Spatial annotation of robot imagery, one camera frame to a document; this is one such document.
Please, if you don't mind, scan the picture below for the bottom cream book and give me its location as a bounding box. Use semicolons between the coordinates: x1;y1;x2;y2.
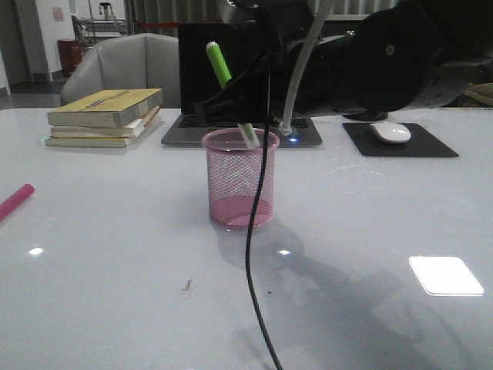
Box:
44;117;157;148

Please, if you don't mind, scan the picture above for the black mouse pad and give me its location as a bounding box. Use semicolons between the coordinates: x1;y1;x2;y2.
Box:
343;123;459;158

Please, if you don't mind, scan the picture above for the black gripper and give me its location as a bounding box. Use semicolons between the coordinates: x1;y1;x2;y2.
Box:
194;1;320;123

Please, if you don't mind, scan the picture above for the white cable hose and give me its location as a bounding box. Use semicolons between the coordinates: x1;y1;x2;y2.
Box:
280;0;334;136

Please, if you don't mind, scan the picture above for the black cable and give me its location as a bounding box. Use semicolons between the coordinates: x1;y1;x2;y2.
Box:
244;7;284;370

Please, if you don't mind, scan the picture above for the left grey armchair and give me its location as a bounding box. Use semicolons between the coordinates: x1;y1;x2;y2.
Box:
60;33;181;108

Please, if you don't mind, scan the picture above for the green highlighter pen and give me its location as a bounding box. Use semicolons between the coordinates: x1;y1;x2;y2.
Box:
206;41;260;150

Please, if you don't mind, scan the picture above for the white computer mouse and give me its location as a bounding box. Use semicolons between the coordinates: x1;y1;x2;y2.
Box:
370;121;411;144

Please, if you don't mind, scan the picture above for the beige cushion at right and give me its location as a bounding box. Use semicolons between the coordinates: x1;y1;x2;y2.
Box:
464;82;493;108

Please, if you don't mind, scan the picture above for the cream book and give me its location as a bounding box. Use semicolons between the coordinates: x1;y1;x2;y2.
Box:
50;106;160;138
44;117;157;148

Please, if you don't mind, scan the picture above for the pink highlighter pen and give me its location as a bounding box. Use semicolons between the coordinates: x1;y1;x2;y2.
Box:
0;183;35;221

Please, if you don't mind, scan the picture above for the middle cream book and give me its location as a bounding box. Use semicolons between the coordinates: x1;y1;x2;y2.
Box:
50;106;160;138

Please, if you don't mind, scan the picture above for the top yellow book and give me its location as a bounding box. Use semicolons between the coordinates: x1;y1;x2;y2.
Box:
47;89;163;128

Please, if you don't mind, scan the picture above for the grey open laptop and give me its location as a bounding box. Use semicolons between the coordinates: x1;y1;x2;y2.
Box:
160;22;324;146

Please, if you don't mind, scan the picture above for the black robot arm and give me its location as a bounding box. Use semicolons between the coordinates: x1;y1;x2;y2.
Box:
195;1;492;123

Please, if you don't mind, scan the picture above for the metal cart in background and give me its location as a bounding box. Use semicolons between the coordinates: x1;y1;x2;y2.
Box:
69;0;128;45

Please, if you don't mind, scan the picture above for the red trash bin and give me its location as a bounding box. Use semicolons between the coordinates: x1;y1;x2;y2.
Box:
57;39;82;77

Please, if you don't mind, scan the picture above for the pink mesh pen holder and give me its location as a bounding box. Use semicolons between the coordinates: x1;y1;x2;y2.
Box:
202;128;280;230

